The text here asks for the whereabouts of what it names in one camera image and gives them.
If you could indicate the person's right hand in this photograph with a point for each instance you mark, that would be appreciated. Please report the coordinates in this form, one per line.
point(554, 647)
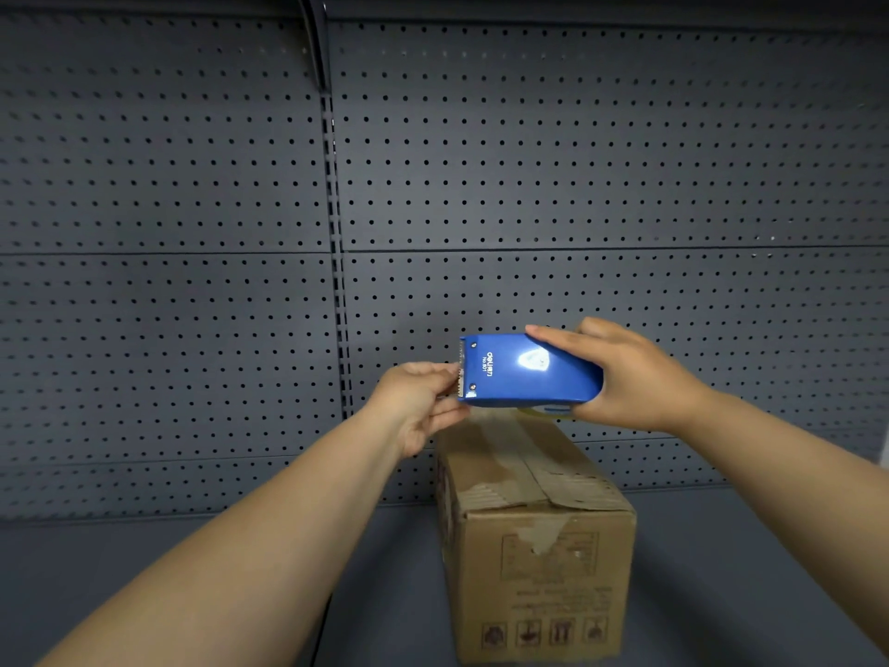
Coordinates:
point(639, 382)

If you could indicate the person's left hand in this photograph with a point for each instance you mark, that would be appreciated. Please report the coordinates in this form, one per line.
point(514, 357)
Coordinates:
point(410, 402)

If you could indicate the blue tape dispenser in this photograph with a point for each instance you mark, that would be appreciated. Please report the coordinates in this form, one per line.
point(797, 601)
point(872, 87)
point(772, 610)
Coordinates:
point(507, 382)

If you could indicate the brown printed cardboard box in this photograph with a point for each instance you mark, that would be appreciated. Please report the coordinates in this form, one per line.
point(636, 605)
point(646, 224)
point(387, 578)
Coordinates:
point(542, 604)

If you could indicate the person's right forearm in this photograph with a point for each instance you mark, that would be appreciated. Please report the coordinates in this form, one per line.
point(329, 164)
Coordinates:
point(792, 493)

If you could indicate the person's left forearm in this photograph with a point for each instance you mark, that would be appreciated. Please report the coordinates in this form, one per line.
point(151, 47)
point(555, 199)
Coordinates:
point(243, 548)

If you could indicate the grey perforated shelf back panel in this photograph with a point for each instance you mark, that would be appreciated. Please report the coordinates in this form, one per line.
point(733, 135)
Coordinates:
point(590, 166)
point(153, 305)

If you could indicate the dark grey upper shelf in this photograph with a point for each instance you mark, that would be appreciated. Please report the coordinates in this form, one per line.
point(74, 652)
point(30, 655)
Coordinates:
point(590, 5)

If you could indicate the grey slotted upright post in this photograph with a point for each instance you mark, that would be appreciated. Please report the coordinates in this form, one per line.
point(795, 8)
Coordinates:
point(337, 270)

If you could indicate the curved dark shelf bracket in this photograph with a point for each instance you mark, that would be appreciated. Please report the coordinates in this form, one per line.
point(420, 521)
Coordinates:
point(316, 41)

